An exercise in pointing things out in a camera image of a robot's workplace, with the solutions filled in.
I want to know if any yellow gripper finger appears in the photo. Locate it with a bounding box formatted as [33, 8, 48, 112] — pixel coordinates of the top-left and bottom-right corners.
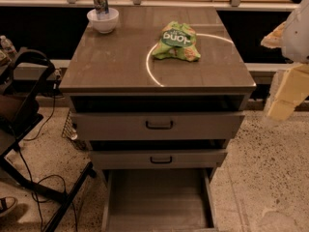
[267, 64, 309, 122]
[261, 22, 286, 48]

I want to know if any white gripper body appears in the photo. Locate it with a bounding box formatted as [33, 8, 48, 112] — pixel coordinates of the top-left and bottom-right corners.
[281, 0, 309, 64]

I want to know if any grey drawer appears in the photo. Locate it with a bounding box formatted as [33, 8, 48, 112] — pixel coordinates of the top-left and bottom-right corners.
[90, 149, 227, 170]
[71, 112, 244, 141]
[101, 169, 218, 232]

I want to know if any grey drawer cabinet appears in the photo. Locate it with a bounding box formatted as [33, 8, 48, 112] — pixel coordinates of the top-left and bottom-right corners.
[58, 5, 258, 182]

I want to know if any green snack bag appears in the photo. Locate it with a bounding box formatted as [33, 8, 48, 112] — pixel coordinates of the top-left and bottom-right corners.
[152, 21, 201, 62]

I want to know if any white bowl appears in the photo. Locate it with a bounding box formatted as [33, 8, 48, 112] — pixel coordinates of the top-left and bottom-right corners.
[87, 8, 119, 34]

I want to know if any silver drink can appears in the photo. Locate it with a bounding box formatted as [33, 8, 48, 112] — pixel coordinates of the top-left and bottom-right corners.
[93, 0, 109, 19]

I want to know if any clear water bottle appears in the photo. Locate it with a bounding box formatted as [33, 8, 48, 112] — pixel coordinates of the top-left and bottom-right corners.
[0, 35, 16, 59]

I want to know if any black white sneaker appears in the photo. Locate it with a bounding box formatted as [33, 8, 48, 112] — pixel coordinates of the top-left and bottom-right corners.
[0, 196, 17, 218]

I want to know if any wire mesh basket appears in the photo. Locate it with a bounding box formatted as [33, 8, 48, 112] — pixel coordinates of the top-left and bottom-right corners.
[62, 112, 87, 151]

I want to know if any black floor cable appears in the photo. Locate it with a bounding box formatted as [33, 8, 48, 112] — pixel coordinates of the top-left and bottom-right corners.
[13, 80, 79, 232]

